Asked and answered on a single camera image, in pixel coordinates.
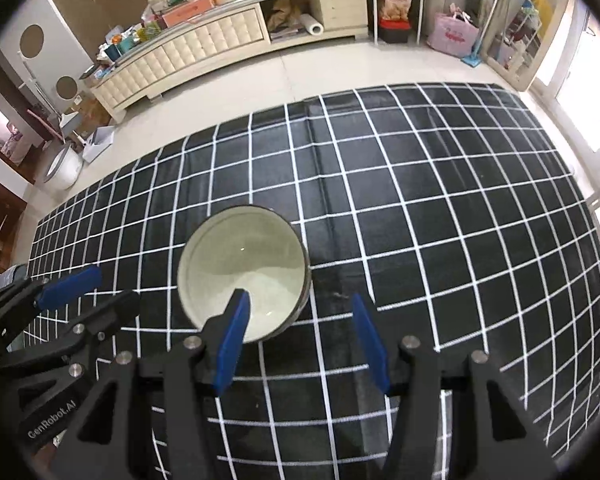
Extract cream TV cabinet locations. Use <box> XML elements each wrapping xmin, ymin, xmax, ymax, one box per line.
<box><xmin>89</xmin><ymin>0</ymin><xmax>370</xmax><ymax>113</ymax></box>

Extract white paper roll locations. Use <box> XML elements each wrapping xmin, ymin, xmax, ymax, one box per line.
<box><xmin>300</xmin><ymin>11</ymin><xmax>326</xmax><ymax>36</ymax></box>

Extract white wire shelf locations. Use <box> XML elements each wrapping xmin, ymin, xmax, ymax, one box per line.
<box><xmin>495</xmin><ymin>0</ymin><xmax>543</xmax><ymax>78</ymax></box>

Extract orange box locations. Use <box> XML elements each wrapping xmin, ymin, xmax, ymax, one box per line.
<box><xmin>161</xmin><ymin>0</ymin><xmax>217</xmax><ymax>28</ymax></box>

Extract black red storage box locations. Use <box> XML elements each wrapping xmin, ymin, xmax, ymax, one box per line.
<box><xmin>378</xmin><ymin>20</ymin><xmax>412</xmax><ymax>45</ymax></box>

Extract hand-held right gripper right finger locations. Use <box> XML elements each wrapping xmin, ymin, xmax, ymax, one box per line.
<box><xmin>351</xmin><ymin>292</ymin><xmax>561</xmax><ymax>480</ymax></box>

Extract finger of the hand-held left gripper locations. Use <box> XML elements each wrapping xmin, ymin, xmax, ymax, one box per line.
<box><xmin>0</xmin><ymin>266</ymin><xmax>103</xmax><ymax>341</ymax></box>
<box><xmin>0</xmin><ymin>291</ymin><xmax>141</xmax><ymax>371</ymax></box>

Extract black checked tablecloth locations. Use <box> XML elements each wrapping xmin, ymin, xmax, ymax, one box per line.
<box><xmin>22</xmin><ymin>82</ymin><xmax>600</xmax><ymax>480</ymax></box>

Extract white metal shelf rack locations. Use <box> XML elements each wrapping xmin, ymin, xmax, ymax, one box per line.
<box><xmin>365</xmin><ymin>0</ymin><xmax>428</xmax><ymax>46</ymax></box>

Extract pink bag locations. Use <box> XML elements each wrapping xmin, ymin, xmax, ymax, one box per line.
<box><xmin>426</xmin><ymin>5</ymin><xmax>481</xmax><ymax>58</ymax></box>

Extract cardboard box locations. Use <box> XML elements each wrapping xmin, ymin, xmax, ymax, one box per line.
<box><xmin>72</xmin><ymin>95</ymin><xmax>116</xmax><ymax>133</ymax></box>

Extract white bin grey lid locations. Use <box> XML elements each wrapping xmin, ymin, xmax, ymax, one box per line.
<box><xmin>42</xmin><ymin>142</ymin><xmax>84</xmax><ymax>190</ymax></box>

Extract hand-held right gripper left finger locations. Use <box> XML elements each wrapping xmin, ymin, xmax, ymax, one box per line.
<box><xmin>55</xmin><ymin>287</ymin><xmax>253</xmax><ymax>480</ymax></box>

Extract white stand round discs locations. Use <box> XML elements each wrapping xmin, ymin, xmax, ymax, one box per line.
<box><xmin>19</xmin><ymin>24</ymin><xmax>81</xmax><ymax>136</ymax></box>

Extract patterned bowl pale green inside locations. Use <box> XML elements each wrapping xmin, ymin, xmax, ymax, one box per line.
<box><xmin>176</xmin><ymin>204</ymin><xmax>312</xmax><ymax>343</ymax></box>

